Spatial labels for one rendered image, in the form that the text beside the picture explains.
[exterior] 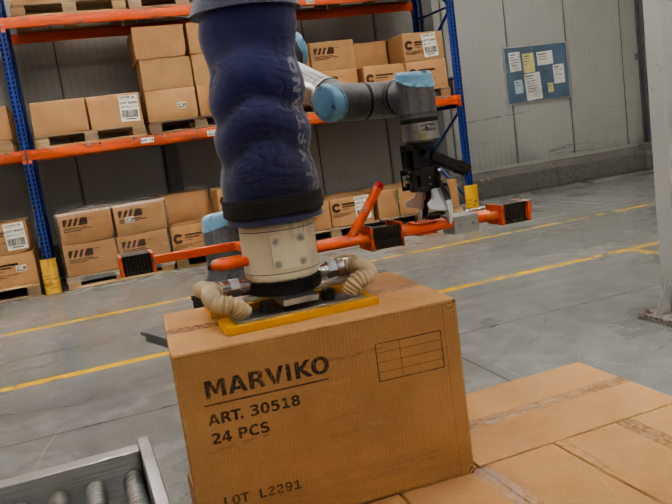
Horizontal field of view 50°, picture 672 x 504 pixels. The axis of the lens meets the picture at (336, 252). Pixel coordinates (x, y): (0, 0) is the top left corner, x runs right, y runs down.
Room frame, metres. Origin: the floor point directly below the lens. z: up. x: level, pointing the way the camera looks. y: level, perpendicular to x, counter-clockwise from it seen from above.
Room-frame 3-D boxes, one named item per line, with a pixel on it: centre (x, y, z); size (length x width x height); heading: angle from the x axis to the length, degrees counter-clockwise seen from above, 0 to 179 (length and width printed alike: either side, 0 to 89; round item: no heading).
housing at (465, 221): (1.76, -0.31, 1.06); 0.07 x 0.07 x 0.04; 19
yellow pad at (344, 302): (1.53, 0.10, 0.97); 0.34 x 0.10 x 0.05; 109
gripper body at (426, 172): (1.75, -0.23, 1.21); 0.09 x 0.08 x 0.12; 108
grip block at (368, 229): (1.70, -0.11, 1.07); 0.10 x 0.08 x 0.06; 19
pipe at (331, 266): (1.62, 0.13, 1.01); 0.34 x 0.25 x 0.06; 109
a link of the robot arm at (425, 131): (1.75, -0.24, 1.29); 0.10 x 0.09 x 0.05; 18
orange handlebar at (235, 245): (1.79, -0.02, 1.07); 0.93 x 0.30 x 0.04; 109
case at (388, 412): (1.61, 0.10, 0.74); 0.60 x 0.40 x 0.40; 105
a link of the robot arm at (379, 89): (1.85, -0.17, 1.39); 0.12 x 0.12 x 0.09; 31
